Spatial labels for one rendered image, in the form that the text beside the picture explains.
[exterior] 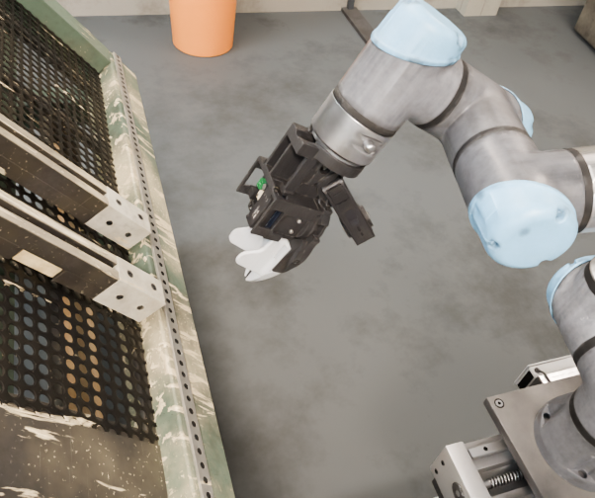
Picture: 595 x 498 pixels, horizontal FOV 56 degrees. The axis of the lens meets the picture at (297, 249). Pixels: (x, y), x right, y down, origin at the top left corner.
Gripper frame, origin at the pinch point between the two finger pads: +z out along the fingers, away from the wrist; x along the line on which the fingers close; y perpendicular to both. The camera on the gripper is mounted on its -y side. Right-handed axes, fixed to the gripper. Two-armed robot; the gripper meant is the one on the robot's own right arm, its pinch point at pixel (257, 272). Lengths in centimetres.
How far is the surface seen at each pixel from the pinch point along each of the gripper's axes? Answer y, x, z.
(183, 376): -12.0, -11.8, 41.2
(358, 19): -208, -325, 37
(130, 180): -8, -68, 42
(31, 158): 19, -46, 27
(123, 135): -8, -86, 42
